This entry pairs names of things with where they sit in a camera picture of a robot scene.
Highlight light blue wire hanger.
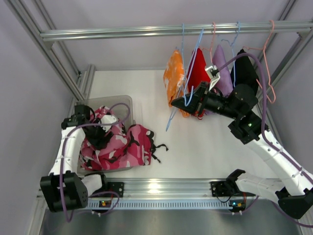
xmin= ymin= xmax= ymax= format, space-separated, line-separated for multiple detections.
xmin=166 ymin=28 xmax=204 ymax=132

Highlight pink camouflage trousers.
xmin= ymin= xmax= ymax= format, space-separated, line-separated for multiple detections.
xmin=79 ymin=105 xmax=169 ymax=171

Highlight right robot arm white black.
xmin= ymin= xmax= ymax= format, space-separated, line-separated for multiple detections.
xmin=171 ymin=82 xmax=313 ymax=219

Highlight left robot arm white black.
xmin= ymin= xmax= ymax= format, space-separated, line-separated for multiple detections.
xmin=40 ymin=105 xmax=117 ymax=212

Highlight red trousers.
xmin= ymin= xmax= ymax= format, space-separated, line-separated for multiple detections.
xmin=186 ymin=47 xmax=212 ymax=120

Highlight lilac trousers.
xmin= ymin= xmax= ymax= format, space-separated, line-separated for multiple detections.
xmin=211 ymin=44 xmax=233 ymax=97

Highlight orange white trousers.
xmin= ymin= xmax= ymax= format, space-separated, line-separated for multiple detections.
xmin=163 ymin=49 xmax=185 ymax=108

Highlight blue hanger under lilac trousers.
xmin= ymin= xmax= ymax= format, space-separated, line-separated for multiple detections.
xmin=220 ymin=21 xmax=241 ymax=88

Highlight pink hanger under red trousers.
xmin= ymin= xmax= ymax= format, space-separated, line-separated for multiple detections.
xmin=200 ymin=22 xmax=216 ymax=63

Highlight pink hanger under black trousers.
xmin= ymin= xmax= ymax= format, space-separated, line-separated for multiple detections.
xmin=242 ymin=19 xmax=277 ymax=103

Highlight clear plastic bin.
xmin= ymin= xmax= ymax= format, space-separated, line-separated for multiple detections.
xmin=73 ymin=95 xmax=136 ymax=176

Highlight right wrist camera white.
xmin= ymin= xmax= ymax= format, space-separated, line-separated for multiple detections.
xmin=205 ymin=65 xmax=221 ymax=91

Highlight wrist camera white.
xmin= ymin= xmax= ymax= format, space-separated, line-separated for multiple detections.
xmin=100 ymin=115 xmax=118 ymax=129
xmin=205 ymin=65 xmax=221 ymax=91

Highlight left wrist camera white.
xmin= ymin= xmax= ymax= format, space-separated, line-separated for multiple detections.
xmin=100 ymin=115 xmax=118 ymax=129

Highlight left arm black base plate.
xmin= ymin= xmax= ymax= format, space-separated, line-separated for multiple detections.
xmin=96 ymin=182 xmax=124 ymax=198

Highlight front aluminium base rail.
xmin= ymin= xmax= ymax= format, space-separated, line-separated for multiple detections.
xmin=36 ymin=178 xmax=284 ymax=198

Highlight grey slotted cable duct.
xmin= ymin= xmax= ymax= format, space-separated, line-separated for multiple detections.
xmin=85 ymin=199 xmax=232 ymax=210

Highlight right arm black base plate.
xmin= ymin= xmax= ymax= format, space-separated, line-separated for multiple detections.
xmin=210 ymin=180 xmax=255 ymax=197

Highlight aluminium hanging rail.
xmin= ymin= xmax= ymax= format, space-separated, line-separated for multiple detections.
xmin=40 ymin=20 xmax=313 ymax=42

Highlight right aluminium frame post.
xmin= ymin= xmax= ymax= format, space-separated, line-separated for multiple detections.
xmin=266 ymin=0 xmax=313 ymax=103

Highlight aluminium frame post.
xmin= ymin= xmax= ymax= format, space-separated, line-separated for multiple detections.
xmin=266 ymin=0 xmax=313 ymax=103
xmin=5 ymin=0 xmax=96 ymax=100

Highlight left aluminium frame post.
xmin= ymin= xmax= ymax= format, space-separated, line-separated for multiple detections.
xmin=5 ymin=0 xmax=96 ymax=100

